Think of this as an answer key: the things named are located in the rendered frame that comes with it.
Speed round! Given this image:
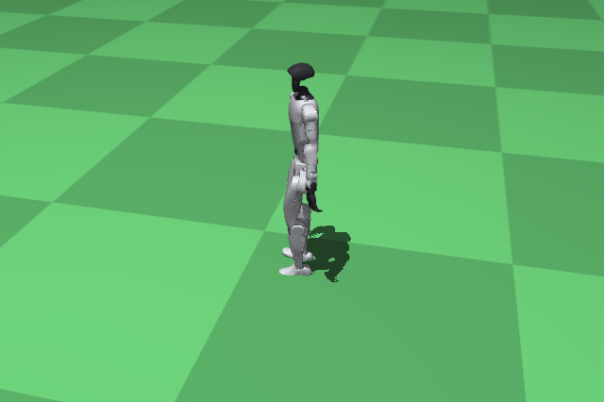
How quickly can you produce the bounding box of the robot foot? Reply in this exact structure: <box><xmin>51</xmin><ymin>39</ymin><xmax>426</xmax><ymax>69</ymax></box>
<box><xmin>282</xmin><ymin>247</ymin><xmax>313</xmax><ymax>261</ymax></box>
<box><xmin>279</xmin><ymin>264</ymin><xmax>312</xmax><ymax>276</ymax></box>

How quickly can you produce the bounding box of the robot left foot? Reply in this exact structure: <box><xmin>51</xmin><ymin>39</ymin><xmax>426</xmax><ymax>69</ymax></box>
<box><xmin>279</xmin><ymin>264</ymin><xmax>312</xmax><ymax>276</ymax></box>

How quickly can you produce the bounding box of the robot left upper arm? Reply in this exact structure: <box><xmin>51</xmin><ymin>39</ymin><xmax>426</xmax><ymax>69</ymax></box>
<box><xmin>301</xmin><ymin>105</ymin><xmax>318</xmax><ymax>154</ymax></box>

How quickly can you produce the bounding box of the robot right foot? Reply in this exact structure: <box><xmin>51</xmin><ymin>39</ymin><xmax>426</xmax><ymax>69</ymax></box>
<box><xmin>282</xmin><ymin>247</ymin><xmax>313</xmax><ymax>261</ymax></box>

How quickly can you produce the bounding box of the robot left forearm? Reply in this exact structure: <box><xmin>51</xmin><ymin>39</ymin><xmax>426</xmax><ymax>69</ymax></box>
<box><xmin>305</xmin><ymin>146</ymin><xmax>318</xmax><ymax>189</ymax></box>

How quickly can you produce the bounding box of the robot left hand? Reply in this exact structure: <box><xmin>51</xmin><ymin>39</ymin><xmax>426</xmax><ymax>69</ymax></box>
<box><xmin>306</xmin><ymin>182</ymin><xmax>322</xmax><ymax>212</ymax></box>

